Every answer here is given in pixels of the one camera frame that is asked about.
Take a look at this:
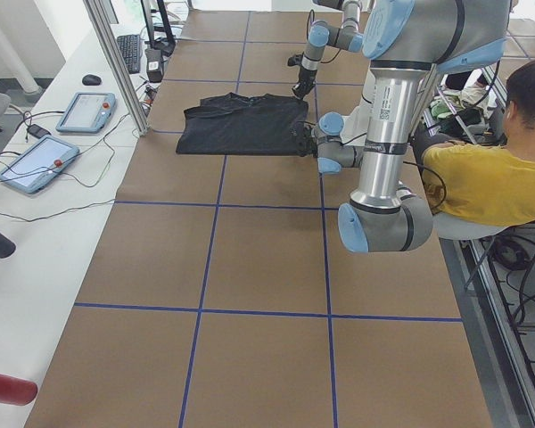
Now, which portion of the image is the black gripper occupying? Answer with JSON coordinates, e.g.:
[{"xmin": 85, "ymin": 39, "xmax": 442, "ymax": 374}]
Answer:
[
  {"xmin": 292, "ymin": 69, "xmax": 316, "ymax": 99},
  {"xmin": 292, "ymin": 124, "xmax": 317, "ymax": 158}
]

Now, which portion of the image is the teach pendant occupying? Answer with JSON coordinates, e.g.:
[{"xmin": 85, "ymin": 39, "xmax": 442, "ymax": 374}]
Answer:
[
  {"xmin": 56, "ymin": 92, "xmax": 116, "ymax": 134},
  {"xmin": 0, "ymin": 136, "xmax": 80, "ymax": 194}
]

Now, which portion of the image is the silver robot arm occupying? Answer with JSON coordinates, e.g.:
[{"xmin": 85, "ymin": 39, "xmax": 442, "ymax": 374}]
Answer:
[
  {"xmin": 288, "ymin": 0, "xmax": 365, "ymax": 100},
  {"xmin": 292, "ymin": 1, "xmax": 512, "ymax": 252}
]

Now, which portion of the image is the person in yellow shirt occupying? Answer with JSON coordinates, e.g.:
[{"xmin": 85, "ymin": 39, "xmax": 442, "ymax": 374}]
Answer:
[{"xmin": 412, "ymin": 61, "xmax": 535, "ymax": 226}]

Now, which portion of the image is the black computer mouse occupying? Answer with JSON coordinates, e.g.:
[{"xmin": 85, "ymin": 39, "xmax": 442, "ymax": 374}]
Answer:
[{"xmin": 82, "ymin": 74, "xmax": 103, "ymax": 86}]

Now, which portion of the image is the upper teach pendant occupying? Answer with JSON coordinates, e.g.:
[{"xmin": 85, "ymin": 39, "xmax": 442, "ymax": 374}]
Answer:
[{"xmin": 56, "ymin": 92, "xmax": 116, "ymax": 134}]

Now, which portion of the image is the red metal bottle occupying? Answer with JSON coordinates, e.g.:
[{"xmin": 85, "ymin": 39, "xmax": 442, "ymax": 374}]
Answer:
[{"xmin": 0, "ymin": 374, "xmax": 38, "ymax": 406}]

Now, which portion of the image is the black keyboard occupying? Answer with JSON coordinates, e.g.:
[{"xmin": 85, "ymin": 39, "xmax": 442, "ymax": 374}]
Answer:
[{"xmin": 116, "ymin": 34, "xmax": 142, "ymax": 74}]

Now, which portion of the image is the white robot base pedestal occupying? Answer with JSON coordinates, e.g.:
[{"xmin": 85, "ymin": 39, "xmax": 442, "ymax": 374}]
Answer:
[{"xmin": 341, "ymin": 70, "xmax": 375, "ymax": 146}]

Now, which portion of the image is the black graphic t-shirt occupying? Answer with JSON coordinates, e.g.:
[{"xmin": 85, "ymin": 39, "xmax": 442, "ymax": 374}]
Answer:
[{"xmin": 177, "ymin": 93, "xmax": 309, "ymax": 156}]

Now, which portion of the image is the lower teach pendant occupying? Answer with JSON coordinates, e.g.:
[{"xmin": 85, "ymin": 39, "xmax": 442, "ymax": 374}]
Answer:
[{"xmin": 0, "ymin": 136, "xmax": 80, "ymax": 194}]

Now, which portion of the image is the brown paper table cover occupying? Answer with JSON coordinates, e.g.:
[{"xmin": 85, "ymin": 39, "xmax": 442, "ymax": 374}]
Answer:
[{"xmin": 27, "ymin": 12, "xmax": 491, "ymax": 427}]

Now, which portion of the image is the aluminium frame post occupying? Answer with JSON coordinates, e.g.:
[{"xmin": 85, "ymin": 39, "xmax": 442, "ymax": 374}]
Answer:
[{"xmin": 83, "ymin": 0, "xmax": 149, "ymax": 136}]

